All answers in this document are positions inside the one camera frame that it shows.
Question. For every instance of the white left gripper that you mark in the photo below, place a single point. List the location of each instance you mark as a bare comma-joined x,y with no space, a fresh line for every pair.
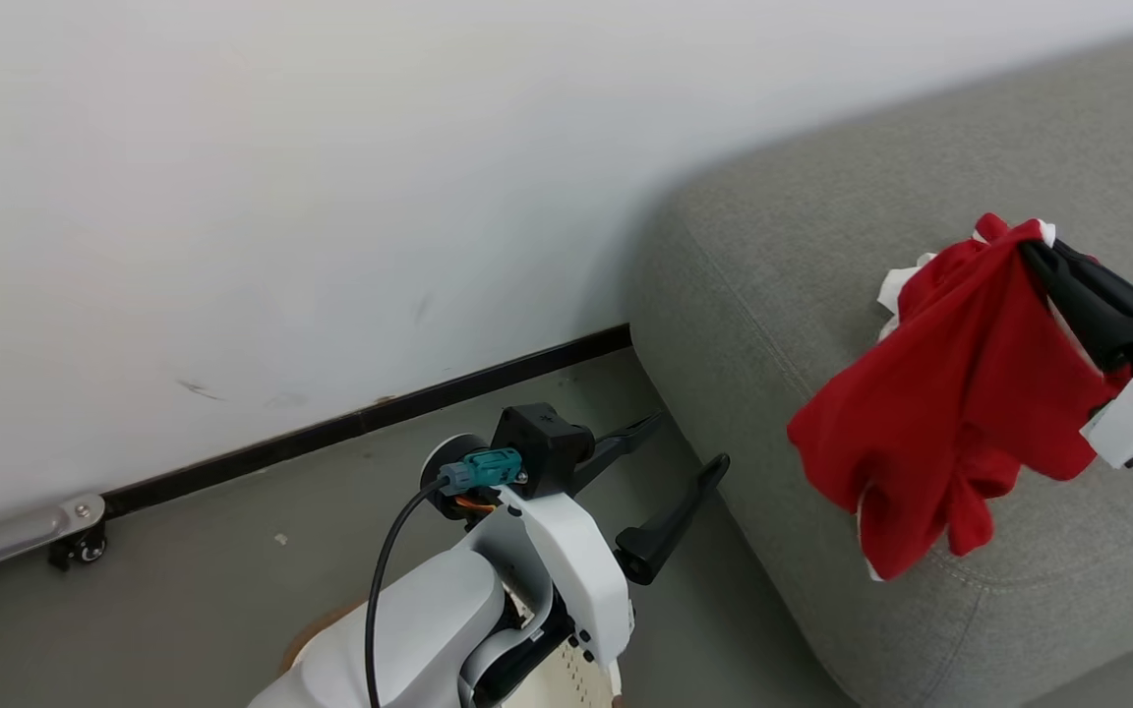
576,560

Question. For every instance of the red and white garment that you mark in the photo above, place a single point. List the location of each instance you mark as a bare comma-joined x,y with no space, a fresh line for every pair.
950,393

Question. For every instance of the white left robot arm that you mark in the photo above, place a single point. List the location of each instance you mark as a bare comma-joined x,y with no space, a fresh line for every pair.
429,619

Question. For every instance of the white paper garment tag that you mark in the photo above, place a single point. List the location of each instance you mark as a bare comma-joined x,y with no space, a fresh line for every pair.
901,290

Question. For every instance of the black baseboard strip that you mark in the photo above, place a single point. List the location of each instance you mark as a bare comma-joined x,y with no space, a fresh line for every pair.
380,418

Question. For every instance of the grey fabric sofa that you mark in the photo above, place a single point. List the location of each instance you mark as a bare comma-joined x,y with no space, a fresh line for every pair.
822,197

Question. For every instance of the black caster wheel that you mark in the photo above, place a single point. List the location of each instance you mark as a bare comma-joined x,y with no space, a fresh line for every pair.
85,549

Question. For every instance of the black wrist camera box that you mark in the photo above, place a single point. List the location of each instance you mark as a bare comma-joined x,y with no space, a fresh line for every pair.
547,438

